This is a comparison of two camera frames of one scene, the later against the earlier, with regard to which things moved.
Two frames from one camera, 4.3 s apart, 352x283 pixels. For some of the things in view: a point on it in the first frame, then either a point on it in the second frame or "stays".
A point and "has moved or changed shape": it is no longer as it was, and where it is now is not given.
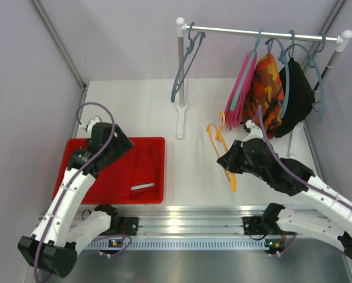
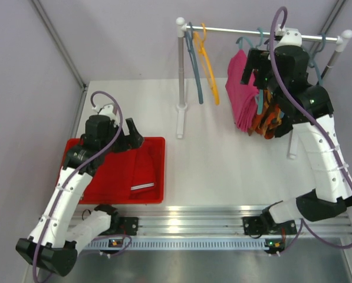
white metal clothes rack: (182, 28) stays
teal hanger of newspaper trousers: (201, 34) -> (189, 36)
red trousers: (134, 174) stays
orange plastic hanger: (215, 132) -> (203, 51)
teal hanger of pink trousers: (246, 71) -> (260, 97)
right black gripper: (229, 160) -> (263, 58)
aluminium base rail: (186, 220) stays
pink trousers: (232, 118) has moved or changed shape
